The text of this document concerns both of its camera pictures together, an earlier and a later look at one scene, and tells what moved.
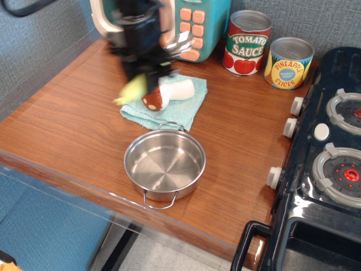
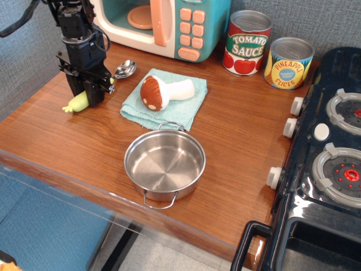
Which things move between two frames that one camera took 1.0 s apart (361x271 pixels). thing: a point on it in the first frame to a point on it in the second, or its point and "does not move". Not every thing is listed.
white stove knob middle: (290, 127) does not move
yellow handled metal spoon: (134, 90) to (123, 69)
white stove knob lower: (273, 176) does not move
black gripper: (142, 48) to (85, 56)
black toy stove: (315, 220) does not move
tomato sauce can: (249, 34) does not move
